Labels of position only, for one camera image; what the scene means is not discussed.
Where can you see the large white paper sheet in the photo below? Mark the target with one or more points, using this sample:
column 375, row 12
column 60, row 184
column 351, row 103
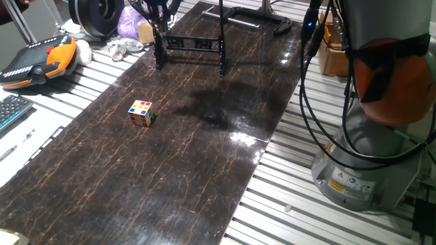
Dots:
column 20, row 153

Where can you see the yellow sponge block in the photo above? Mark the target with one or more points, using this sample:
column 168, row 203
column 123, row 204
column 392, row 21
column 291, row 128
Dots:
column 146, row 34

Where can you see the open brown cardboard box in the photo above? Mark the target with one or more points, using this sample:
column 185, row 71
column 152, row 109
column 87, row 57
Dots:
column 332, row 58

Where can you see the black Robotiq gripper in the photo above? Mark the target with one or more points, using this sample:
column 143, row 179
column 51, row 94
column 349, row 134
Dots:
column 156, row 3

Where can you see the slanted silver stand pole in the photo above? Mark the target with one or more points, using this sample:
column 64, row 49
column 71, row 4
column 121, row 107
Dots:
column 267, row 7

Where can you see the dark marble pattern mat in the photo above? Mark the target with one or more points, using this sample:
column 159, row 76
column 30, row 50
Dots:
column 170, row 177

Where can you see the purple plastic bag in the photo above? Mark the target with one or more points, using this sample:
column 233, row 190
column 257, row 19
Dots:
column 129, row 22

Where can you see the thin grey tripod rod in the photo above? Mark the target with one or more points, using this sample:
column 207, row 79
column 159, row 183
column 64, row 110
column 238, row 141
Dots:
column 54, row 13

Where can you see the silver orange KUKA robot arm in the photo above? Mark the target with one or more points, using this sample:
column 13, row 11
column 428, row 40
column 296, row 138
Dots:
column 385, row 27

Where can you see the orange black teach pendant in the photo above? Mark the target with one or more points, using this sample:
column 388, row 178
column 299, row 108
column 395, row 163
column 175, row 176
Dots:
column 34, row 64

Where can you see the white cloth lump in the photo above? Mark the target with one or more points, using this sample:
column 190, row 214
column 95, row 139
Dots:
column 83, row 51

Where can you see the black clamp stand base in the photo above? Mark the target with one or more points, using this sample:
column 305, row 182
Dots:
column 279, row 25

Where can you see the black filament spool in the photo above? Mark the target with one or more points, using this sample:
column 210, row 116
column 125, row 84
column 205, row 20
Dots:
column 98, row 17

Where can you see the dark red sleeved forearm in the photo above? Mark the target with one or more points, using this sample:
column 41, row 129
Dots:
column 7, row 15

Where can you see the small white plastic scrap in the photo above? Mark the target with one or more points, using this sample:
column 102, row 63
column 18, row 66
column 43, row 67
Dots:
column 288, row 208

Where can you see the black computer keyboard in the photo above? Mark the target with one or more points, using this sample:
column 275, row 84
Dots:
column 12, row 109

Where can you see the grey tripod leg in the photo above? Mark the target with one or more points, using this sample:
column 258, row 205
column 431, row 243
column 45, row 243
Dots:
column 18, row 20

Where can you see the bystander bare hand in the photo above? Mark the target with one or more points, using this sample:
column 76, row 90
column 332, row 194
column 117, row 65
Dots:
column 24, row 1

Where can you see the multicoloured Rubik's cube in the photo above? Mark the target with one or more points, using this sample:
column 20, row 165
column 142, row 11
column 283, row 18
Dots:
column 141, row 114

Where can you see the black pen rack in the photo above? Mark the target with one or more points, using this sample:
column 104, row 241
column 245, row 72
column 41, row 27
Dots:
column 204, row 44

